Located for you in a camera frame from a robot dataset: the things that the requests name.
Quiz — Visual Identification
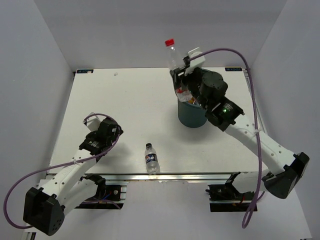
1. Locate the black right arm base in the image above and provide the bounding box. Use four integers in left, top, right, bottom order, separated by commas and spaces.
205, 172, 255, 213

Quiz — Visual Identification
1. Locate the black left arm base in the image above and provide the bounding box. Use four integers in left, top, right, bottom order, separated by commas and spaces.
76, 174, 128, 210

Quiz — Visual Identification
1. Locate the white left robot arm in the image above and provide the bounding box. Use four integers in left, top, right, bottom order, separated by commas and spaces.
23, 117, 123, 236

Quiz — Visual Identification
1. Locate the blue sticker left corner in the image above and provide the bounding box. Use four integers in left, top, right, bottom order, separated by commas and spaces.
76, 69, 94, 74

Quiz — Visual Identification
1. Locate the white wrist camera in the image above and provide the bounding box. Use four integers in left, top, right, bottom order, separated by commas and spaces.
183, 47, 206, 76
82, 112, 101, 132

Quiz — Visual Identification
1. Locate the dark green plastic bin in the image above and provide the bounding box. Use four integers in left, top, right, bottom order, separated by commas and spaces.
177, 100, 207, 128

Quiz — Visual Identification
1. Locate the pepsi bottle black cap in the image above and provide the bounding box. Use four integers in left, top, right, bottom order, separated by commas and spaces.
144, 143, 160, 175

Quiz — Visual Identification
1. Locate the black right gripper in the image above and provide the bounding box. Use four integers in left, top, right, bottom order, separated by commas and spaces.
170, 64, 209, 111

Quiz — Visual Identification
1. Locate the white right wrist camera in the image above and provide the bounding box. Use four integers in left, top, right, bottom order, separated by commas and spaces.
183, 47, 206, 76

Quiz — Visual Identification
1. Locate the aluminium table front rail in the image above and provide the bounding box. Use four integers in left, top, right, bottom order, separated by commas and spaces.
77, 171, 261, 183

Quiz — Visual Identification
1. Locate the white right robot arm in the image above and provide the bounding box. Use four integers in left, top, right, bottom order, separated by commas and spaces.
169, 67, 310, 200

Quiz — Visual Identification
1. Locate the orange juice bottle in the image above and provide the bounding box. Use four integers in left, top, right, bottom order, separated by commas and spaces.
188, 98, 197, 104

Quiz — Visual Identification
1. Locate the red label water bottle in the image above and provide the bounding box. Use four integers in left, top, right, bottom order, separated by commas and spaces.
165, 38, 192, 103

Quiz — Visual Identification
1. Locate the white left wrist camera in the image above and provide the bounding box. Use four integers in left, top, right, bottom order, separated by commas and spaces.
82, 112, 101, 132

